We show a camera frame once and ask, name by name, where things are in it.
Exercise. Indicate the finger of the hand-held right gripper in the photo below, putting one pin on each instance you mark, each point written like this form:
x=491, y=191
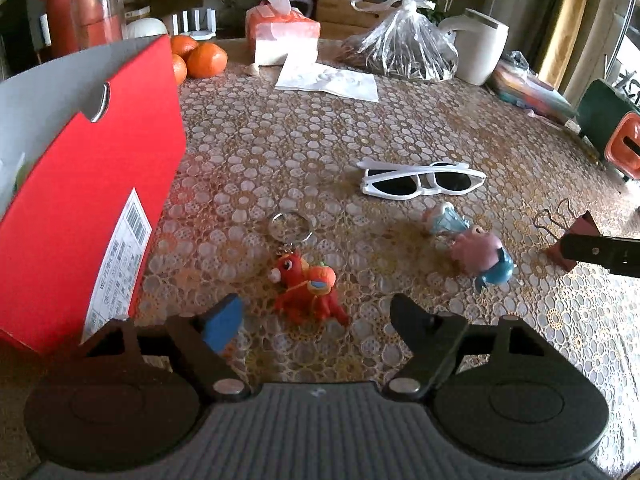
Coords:
x=605, y=252

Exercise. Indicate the white router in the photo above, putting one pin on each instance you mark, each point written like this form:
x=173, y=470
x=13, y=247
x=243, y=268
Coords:
x=195, y=25

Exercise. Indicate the white ribbed bowl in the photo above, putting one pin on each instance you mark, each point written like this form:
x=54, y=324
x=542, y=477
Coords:
x=145, y=29

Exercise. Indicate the garlic clove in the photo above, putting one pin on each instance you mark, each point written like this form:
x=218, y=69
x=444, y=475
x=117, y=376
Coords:
x=254, y=68

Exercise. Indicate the green and orange stool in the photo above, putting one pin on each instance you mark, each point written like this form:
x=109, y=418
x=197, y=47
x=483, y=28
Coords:
x=607, y=110

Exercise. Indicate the brown binder clip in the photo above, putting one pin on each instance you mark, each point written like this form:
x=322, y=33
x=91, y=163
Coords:
x=585, y=224

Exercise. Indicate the yellow curtain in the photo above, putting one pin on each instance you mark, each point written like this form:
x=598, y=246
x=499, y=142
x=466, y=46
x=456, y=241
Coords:
x=570, y=20

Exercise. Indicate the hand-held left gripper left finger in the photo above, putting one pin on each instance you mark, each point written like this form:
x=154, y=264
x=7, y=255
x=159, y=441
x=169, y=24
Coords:
x=222, y=324

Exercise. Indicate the colourful packets stack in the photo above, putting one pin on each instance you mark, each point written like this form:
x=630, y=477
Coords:
x=530, y=92

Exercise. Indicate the orange tissue pack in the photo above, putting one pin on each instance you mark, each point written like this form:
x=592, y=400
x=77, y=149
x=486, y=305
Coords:
x=282, y=35

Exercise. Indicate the light blue figurine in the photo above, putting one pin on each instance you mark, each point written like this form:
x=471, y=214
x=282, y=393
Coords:
x=445, y=220

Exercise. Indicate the white sunglasses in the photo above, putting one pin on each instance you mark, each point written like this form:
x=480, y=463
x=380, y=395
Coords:
x=400, y=185

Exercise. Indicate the purple kettlebell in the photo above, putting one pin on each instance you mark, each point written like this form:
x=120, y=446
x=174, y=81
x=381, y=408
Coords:
x=302, y=4

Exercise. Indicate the white paper napkin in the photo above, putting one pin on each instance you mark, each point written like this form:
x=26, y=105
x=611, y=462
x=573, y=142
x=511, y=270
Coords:
x=325, y=80

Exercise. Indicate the wooden cabinet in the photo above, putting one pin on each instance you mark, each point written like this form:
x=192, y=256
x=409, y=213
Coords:
x=335, y=10

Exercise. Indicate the orange fruit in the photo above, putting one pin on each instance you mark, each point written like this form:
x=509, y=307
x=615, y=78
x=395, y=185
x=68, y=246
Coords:
x=179, y=70
x=206, y=60
x=183, y=46

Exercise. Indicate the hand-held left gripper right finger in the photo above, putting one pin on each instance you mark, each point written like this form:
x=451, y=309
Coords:
x=414, y=325

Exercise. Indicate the red thermos jug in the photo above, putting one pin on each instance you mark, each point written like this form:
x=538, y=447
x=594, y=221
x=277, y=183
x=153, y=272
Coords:
x=60, y=5

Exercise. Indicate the white jug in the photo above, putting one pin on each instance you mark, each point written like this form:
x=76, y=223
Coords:
x=480, y=50

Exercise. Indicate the clear plastic bag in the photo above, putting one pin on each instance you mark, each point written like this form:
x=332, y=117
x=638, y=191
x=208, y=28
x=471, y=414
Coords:
x=407, y=42

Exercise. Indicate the pink pig figurine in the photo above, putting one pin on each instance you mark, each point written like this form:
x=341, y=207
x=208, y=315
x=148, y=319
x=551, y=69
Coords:
x=475, y=250

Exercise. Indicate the red cardboard shoebox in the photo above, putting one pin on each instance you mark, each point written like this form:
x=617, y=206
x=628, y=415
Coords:
x=75, y=210

